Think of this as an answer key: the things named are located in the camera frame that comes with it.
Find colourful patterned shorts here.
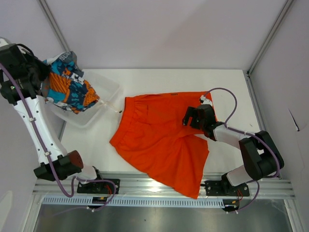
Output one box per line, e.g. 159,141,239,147
41,51,100,114

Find orange shorts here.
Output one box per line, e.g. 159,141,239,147
110,92,209,199

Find white plastic basket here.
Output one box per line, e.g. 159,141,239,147
47,69,121,129

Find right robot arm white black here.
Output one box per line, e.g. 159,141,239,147
183,104,284,196

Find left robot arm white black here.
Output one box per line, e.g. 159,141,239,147
0,38,105,197

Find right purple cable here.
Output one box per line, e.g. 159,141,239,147
200,87,282,215

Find purple cable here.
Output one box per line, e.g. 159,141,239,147
0,61,117,213
200,87,282,215

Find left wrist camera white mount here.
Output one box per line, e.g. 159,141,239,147
0,37,26,54

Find right aluminium side rail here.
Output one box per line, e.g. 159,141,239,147
243,70,282,179

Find aluminium side rail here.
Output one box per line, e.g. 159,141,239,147
243,70,282,179
58,121,66,141

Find left aluminium side rail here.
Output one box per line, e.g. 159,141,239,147
58,121,66,141

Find left aluminium frame post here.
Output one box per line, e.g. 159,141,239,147
37,0,71,52

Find aluminium frame post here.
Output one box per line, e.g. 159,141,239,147
37,0,71,52
246,0,295,78

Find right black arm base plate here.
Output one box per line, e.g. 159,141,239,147
200,180,250,197

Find aluminium rail beam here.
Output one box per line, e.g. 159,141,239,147
32,172,295,200

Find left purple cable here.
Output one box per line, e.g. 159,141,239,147
0,61,117,213

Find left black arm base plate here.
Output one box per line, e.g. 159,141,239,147
77,179,120,194

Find slotted white cable duct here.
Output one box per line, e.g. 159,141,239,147
42,195,225,208

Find right aluminium frame post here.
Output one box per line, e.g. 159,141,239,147
246,0,295,78

